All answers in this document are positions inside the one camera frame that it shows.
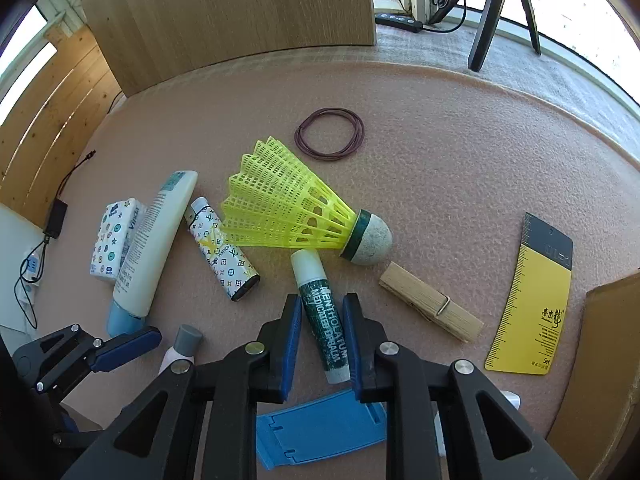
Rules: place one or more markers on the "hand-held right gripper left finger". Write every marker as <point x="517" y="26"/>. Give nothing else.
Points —
<point x="294" y="355"/>

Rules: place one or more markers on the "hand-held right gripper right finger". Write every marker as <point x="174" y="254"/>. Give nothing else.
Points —
<point x="351" y="355"/>

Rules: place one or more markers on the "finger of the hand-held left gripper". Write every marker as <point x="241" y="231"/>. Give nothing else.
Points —
<point x="67" y="437"/>
<point x="127" y="347"/>

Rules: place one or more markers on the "small white bottle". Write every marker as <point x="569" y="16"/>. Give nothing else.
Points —
<point x="187" y="340"/>

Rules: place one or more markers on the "green lip balm stick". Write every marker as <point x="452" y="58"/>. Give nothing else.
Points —
<point x="312" y="285"/>

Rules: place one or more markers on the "blue plastic phone stand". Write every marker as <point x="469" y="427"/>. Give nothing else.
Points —
<point x="320" y="430"/>

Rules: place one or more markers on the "wooden clothespin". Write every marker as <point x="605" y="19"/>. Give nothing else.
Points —
<point x="425" y="300"/>

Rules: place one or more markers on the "white sunscreen tube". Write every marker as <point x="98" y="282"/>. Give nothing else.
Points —
<point x="150" y="250"/>

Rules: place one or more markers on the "yellow plastic shuttlecock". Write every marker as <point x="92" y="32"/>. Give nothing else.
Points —
<point x="372" y="240"/>

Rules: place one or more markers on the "white patterned lighter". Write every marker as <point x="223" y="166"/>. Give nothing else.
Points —
<point x="220" y="250"/>

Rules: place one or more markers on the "cardboard box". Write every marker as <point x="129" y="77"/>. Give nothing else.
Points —
<point x="605" y="360"/>

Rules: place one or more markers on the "printed tissue packet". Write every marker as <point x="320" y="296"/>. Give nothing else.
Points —
<point x="112" y="240"/>

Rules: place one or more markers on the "white panel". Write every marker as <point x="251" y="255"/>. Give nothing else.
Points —
<point x="10" y="260"/>

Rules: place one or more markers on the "yellow black ruler card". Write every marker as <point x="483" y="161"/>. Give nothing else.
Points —
<point x="535" y="310"/>

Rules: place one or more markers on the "pink towel mat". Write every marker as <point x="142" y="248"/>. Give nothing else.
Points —
<point x="450" y="160"/>

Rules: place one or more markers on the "wooden slatted panel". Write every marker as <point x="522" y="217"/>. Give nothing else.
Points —
<point x="50" y="125"/>

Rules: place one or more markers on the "checked tablecloth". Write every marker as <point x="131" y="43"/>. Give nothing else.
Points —
<point x="550" y="85"/>

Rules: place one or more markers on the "black power strip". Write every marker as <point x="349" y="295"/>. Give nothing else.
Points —
<point x="397" y="21"/>

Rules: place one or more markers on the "black tripod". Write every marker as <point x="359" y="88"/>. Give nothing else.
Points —
<point x="482" y="35"/>

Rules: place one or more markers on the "light wooden board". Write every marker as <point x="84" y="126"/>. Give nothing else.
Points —
<point x="225" y="10"/>

